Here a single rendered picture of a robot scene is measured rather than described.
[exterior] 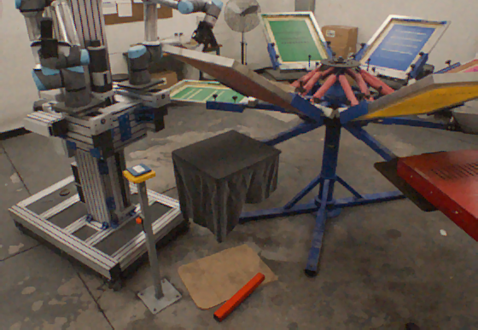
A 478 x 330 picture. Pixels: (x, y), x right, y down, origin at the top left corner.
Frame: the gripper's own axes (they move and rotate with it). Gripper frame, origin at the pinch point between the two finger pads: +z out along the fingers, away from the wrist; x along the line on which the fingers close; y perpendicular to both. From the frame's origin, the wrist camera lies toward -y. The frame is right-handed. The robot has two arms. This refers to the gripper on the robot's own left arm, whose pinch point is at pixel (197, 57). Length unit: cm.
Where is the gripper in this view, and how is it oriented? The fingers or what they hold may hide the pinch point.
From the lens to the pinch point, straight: 215.8
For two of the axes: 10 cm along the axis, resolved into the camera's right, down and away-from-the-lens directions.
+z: -3.9, 9.2, 0.6
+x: 6.6, 3.2, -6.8
